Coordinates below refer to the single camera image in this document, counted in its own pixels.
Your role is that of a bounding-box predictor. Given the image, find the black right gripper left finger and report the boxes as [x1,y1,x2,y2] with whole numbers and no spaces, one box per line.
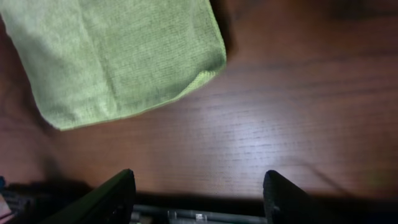
[40,169,136,224]

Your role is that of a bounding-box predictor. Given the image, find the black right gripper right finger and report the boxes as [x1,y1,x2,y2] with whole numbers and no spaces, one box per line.
[263,170,336,224]

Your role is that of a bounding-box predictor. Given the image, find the green cloth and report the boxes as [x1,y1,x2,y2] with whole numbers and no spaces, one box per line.
[1,0,227,130]

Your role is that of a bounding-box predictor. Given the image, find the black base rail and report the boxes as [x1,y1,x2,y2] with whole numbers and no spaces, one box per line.
[1,178,267,224]

